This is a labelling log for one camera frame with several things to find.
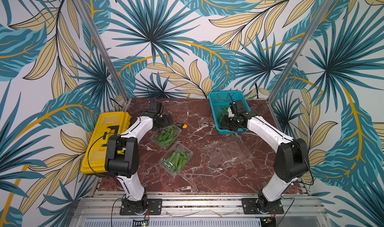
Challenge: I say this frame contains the white vented front panel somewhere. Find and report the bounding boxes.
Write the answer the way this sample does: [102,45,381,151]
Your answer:
[77,218,262,227]

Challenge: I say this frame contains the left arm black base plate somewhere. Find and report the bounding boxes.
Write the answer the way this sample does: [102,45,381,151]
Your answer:
[120,198,163,216]

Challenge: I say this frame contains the yellow plastic toolbox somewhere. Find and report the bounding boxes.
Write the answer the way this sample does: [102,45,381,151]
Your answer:
[81,112,131,175]

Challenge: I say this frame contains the green peppers in basket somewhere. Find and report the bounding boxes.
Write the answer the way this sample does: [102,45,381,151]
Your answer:
[218,106,229,129]

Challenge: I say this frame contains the yellow black utility knife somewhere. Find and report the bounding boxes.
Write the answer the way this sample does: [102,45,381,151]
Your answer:
[175,123,188,129]

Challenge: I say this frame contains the clear clamshell pepper container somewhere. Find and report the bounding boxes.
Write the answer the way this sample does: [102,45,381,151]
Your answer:
[159,142,193,177]
[151,125,182,149]

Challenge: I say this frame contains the right aluminium frame post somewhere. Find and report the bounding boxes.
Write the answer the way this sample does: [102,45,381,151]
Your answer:
[267,0,334,104]

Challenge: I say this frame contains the left aluminium frame post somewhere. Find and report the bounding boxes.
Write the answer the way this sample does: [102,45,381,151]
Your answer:
[73,0,130,105]

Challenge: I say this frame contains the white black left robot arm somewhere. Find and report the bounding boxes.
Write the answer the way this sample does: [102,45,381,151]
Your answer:
[105,101,173,202]

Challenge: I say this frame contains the teal perforated plastic basket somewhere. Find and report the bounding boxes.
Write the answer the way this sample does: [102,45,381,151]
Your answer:
[209,90,251,135]

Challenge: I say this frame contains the aluminium frame post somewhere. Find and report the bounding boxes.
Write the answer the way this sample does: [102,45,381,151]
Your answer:
[267,0,334,104]
[73,0,130,105]

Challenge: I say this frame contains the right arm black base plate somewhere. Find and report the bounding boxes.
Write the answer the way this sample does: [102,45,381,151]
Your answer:
[241,198,284,215]

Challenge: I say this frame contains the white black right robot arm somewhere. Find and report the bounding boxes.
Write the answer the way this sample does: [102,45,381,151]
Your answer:
[222,100,310,204]

